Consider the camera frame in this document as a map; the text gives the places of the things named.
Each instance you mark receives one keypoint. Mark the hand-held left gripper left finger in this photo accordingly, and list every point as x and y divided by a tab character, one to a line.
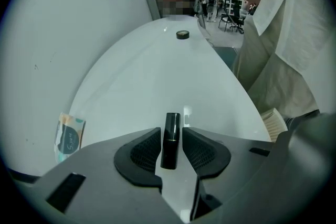
99	186

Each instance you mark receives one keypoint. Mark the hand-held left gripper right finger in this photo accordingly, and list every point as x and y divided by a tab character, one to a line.
236	165

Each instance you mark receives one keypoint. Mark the wooden drawer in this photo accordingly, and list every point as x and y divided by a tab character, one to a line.
274	126

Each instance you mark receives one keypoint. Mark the small round brown object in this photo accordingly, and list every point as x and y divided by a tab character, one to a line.
182	34

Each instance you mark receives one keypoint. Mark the white storage shelf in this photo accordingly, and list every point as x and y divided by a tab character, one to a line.
233	4

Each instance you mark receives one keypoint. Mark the person's white shirt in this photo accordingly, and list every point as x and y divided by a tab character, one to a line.
288	47

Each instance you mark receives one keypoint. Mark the black office chair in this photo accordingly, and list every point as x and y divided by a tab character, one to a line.
232	23

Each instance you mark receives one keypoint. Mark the black lipstick tube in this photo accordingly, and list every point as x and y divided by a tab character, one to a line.
170	139

